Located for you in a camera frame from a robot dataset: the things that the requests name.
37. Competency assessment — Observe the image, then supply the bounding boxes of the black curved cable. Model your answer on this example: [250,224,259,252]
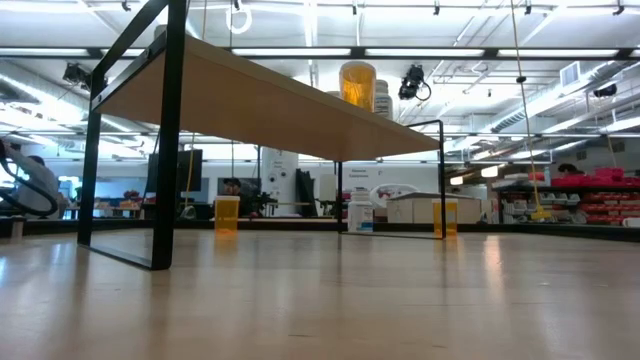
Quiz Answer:
[0,142,60,219]

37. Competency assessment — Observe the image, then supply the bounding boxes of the rack with red bins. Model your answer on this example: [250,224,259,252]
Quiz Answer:
[492,166,640,227]

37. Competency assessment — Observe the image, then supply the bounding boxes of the black monitor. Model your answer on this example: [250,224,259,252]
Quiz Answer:
[146,148,204,194]

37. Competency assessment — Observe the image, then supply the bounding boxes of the white pillar machine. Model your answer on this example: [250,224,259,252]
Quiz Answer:
[260,147,300,217]

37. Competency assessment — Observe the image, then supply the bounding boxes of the white cabinet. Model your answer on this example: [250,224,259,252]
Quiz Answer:
[385,192,482,225]

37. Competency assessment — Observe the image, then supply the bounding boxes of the orange medicine bottle white cap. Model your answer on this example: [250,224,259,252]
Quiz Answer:
[432,198,459,237]
[338,60,377,113]
[214,195,241,234]

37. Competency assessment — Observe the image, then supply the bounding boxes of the black hanging camera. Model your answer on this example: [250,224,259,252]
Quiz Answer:
[398,63,432,101]

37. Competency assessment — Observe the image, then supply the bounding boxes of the yellow hanging cord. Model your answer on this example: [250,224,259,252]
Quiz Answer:
[508,0,552,222]
[183,0,209,214]

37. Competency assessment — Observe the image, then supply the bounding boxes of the wooden tray with black ends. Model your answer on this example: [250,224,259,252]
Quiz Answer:
[77,0,448,271]

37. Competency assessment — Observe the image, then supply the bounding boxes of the white hanging ring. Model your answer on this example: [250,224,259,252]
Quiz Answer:
[224,2,254,35]

